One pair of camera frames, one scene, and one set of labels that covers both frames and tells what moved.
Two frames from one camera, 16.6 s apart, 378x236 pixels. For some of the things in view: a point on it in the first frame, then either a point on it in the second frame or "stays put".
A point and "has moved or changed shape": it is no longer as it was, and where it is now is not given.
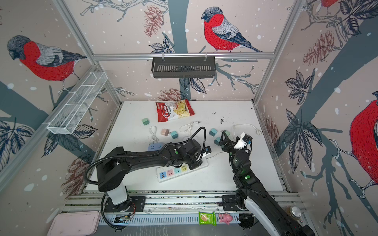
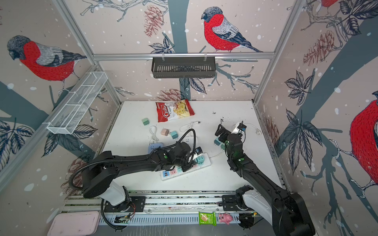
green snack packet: [209, 218] stays put
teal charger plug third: [217, 140] stays put
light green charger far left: [145, 121] stays put
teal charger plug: [212, 132] has moved or changed shape
